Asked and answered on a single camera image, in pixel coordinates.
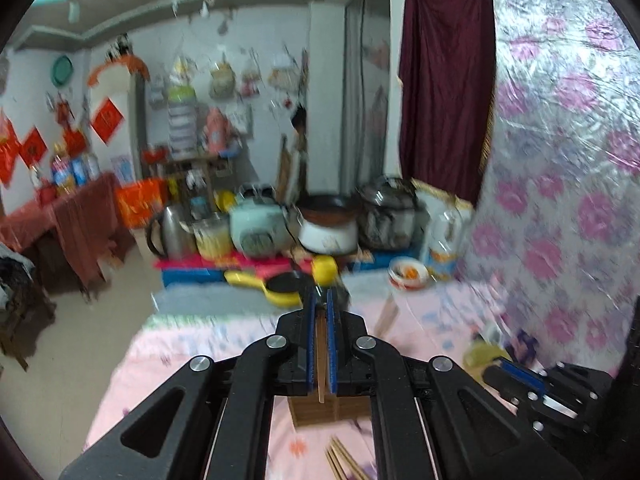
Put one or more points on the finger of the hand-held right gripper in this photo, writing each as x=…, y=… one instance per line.
x=505, y=390
x=522, y=377

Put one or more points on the clear bag beige contents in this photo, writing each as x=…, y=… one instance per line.
x=282, y=72

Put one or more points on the mint green rice cooker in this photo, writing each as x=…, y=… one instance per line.
x=257, y=232

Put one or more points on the beige owl-shaped bag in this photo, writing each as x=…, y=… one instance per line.
x=221, y=80

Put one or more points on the dark sauce bottle yellow cap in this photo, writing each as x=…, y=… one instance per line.
x=324, y=267

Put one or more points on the orange box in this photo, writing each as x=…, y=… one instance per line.
x=140, y=205

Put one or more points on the clear cooking oil bottle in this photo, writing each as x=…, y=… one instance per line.
x=444, y=250

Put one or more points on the green round plate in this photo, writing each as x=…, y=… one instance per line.
x=63, y=70

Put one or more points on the clear plastic container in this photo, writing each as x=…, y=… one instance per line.
x=212, y=237

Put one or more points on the brown bamboo chopstick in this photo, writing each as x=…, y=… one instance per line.
x=321, y=360

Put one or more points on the panda plush toy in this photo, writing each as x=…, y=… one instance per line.
x=120, y=46

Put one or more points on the wooden slatted utensil holder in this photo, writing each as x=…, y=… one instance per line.
x=330, y=412

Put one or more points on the red and white bowl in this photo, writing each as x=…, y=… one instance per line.
x=407, y=272

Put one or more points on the clear bag yellow contents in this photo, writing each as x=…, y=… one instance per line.
x=181, y=67

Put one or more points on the red diamond paper decoration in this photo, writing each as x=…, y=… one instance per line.
x=33, y=146
x=106, y=121

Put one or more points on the yellow frying pan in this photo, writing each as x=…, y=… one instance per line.
x=280, y=290

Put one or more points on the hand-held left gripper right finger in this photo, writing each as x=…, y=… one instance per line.
x=332, y=350

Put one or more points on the steel pressure cooker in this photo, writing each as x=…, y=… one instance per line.
x=387, y=215

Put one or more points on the stacked food carrier green lid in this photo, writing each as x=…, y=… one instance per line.
x=181, y=120

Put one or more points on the pink thermos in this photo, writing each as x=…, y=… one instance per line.
x=219, y=130

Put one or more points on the steel kettle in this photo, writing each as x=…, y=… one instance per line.
x=170, y=232

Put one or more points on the pink deer print bedsheet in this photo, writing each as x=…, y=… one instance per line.
x=175, y=360

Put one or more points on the group of wooden chopsticks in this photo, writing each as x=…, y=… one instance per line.
x=345, y=460

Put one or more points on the dark red curtain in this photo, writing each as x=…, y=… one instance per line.
x=445, y=85

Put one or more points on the clear bag red contents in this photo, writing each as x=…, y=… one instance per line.
x=250, y=80

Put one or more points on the floral plastic wall sheet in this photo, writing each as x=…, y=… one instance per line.
x=560, y=160

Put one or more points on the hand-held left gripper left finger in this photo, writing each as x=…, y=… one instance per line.
x=311, y=350

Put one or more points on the table with red cloth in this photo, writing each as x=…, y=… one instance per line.
x=75, y=230

